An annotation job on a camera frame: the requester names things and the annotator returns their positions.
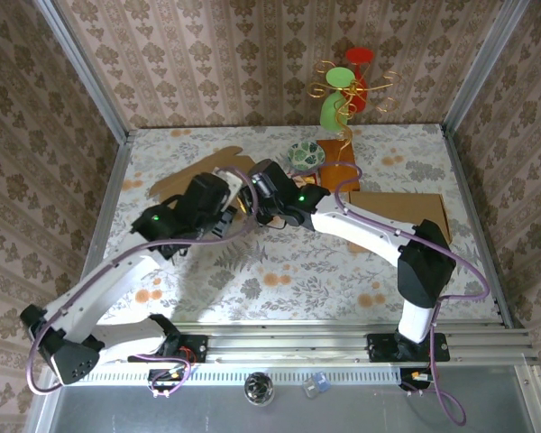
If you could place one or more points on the brown cardboard mailer box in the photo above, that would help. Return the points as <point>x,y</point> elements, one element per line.
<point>227,158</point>
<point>397,207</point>

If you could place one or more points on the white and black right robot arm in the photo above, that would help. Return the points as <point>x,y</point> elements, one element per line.
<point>365,225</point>

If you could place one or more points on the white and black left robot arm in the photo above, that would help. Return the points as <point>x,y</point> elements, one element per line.
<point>103,288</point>

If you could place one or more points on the small clear blue box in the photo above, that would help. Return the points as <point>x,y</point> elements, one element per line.
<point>315,384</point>

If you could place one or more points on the green leaf pattern bowl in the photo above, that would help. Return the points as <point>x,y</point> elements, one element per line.
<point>306,155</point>

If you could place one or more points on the green vase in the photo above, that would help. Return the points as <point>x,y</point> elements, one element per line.
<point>329,113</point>

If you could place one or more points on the floral tablecloth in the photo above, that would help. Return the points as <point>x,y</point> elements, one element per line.
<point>297,306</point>

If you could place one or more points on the shiny metal cup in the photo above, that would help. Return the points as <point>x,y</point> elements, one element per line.
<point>259,389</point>

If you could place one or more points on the red vase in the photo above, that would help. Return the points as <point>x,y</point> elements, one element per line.
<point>360,55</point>

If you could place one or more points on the aluminium table side rail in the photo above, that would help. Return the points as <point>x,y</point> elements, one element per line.
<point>116,180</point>
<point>456,158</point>

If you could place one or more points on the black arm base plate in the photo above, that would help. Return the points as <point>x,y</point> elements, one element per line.
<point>194,347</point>
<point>378,347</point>

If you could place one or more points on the aluminium mounting rail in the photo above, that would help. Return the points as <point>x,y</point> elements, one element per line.
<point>288,343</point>

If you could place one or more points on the aluminium frame post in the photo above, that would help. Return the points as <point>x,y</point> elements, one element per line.
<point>79,58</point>
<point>487,58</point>

